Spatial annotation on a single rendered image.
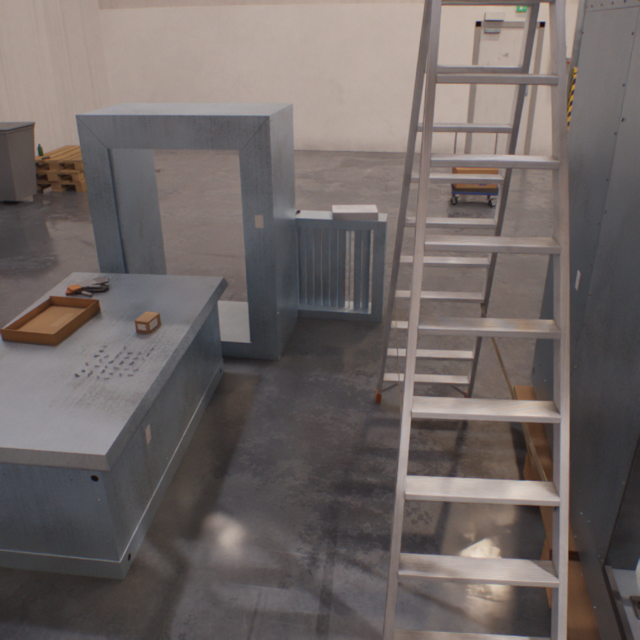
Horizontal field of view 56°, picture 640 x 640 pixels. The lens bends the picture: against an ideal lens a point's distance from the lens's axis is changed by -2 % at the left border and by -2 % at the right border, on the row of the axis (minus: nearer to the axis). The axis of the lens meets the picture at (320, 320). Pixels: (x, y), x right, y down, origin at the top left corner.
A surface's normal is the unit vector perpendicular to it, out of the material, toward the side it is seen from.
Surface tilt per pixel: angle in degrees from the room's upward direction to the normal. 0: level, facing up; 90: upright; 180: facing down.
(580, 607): 0
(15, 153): 96
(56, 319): 0
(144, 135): 90
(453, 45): 90
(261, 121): 90
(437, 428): 0
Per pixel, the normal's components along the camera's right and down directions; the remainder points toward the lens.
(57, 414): 0.00, -0.90
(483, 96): -0.16, 0.42
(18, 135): 0.97, 0.18
